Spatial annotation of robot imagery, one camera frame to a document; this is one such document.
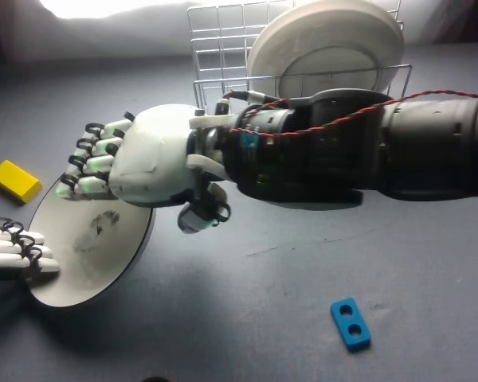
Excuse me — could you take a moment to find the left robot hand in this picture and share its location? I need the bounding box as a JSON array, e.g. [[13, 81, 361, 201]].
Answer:
[[0, 216, 61, 375]]

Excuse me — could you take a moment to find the blue block with two holes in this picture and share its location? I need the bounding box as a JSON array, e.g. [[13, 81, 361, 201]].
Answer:
[[329, 297, 373, 353]]

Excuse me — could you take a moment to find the yellow wooden block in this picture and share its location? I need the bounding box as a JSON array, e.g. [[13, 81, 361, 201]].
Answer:
[[0, 159, 44, 205]]

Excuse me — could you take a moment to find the white plate with dark rim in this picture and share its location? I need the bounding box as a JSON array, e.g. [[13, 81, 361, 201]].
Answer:
[[23, 174, 157, 308], [245, 0, 406, 100]]

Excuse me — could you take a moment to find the silver wire dish rack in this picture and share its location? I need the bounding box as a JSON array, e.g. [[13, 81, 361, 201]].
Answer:
[[186, 0, 413, 117]]

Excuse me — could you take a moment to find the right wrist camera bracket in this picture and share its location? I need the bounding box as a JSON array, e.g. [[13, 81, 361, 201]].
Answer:
[[186, 99, 233, 188]]

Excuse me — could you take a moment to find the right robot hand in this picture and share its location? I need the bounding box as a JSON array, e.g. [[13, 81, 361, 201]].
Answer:
[[54, 103, 233, 236]]

